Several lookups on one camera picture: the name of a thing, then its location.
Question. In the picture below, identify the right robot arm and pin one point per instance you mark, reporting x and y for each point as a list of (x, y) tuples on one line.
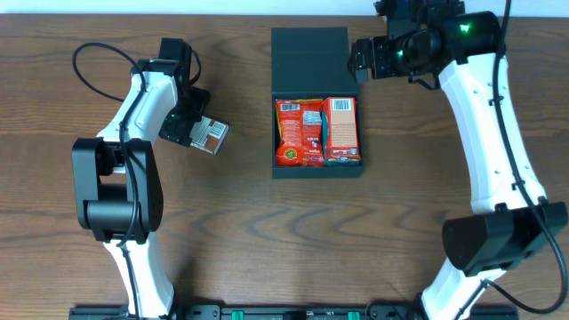
[(512, 218)]

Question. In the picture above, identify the black gift box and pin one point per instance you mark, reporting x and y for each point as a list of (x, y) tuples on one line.
[(311, 63)]

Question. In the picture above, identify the red snack pouch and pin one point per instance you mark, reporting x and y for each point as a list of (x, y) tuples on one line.
[(299, 124)]

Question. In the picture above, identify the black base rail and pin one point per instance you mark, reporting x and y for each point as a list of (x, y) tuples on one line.
[(215, 312)]

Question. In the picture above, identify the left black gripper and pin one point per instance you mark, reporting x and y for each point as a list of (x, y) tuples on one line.
[(180, 132)]

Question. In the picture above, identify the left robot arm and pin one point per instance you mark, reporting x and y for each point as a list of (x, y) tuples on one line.
[(118, 191)]

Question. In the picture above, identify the brown and white box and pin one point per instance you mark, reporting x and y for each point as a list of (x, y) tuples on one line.
[(208, 135)]

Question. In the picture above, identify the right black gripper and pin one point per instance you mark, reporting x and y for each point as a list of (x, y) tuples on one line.
[(378, 47)]

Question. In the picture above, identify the red orange box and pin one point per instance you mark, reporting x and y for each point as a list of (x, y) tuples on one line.
[(340, 140)]

